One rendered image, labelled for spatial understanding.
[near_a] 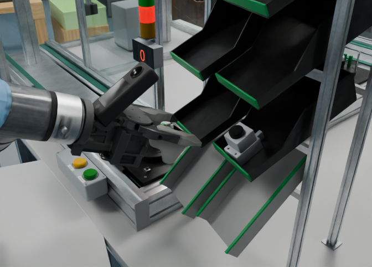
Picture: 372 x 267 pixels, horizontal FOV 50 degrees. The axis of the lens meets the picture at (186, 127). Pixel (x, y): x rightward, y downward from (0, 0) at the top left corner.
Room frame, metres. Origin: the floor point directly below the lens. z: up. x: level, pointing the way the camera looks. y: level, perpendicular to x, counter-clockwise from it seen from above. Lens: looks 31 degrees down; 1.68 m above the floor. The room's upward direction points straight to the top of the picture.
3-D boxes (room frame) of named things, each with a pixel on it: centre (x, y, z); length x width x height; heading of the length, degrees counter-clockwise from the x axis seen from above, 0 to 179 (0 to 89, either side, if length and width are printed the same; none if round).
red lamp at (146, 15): (1.27, 0.12, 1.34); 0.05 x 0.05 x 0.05
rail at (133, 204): (1.17, 0.39, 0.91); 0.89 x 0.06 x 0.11; 38
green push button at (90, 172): (0.93, 0.28, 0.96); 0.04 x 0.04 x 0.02
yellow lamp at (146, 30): (1.27, 0.12, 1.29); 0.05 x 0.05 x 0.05
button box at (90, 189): (0.98, 0.32, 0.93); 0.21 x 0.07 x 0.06; 38
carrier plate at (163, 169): (1.05, 0.10, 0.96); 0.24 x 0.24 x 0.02; 38
